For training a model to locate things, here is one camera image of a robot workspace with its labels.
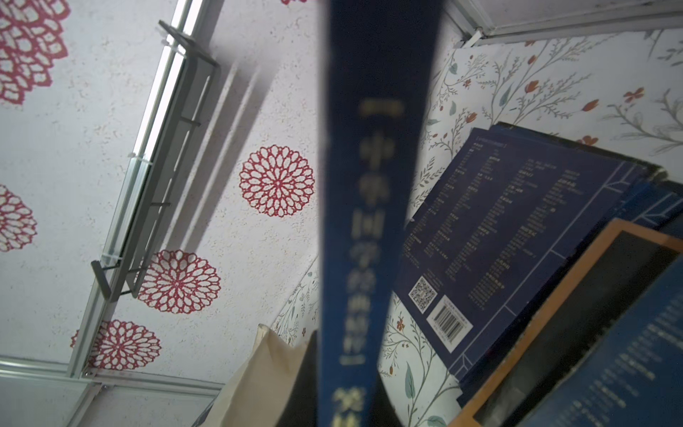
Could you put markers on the cream canvas tote bag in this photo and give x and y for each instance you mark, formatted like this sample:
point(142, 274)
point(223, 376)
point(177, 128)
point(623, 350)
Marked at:
point(257, 394)

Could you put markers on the black orange spine book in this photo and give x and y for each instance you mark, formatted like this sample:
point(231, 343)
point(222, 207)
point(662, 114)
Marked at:
point(610, 276)

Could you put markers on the blue book with barcode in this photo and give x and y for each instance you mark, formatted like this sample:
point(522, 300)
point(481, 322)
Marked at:
point(653, 207)

